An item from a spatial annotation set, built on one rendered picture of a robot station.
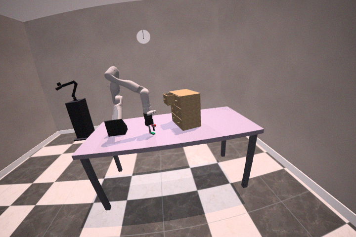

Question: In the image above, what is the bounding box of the small wooden chest of drawers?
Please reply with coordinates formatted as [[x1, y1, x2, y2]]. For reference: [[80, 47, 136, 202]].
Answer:
[[172, 89, 201, 131]]

